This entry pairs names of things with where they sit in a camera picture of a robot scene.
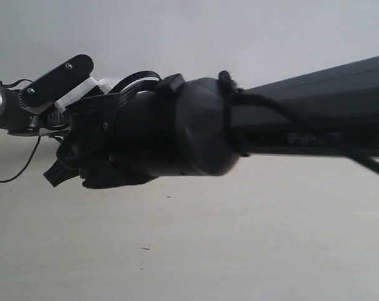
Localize white lidded plastic container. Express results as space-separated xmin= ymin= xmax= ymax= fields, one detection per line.
xmin=96 ymin=78 xmax=131 ymax=95

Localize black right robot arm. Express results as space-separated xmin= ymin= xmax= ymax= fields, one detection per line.
xmin=44 ymin=57 xmax=379 ymax=189

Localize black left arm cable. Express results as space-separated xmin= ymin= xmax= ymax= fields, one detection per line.
xmin=0 ymin=80 xmax=43 ymax=184

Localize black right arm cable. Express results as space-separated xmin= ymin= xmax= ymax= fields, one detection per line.
xmin=113 ymin=70 xmax=379 ymax=182

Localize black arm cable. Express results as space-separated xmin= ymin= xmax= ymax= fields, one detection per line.
xmin=113 ymin=70 xmax=379 ymax=182
xmin=0 ymin=80 xmax=43 ymax=184

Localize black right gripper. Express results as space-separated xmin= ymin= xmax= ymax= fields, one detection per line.
xmin=43 ymin=73 xmax=189 ymax=189

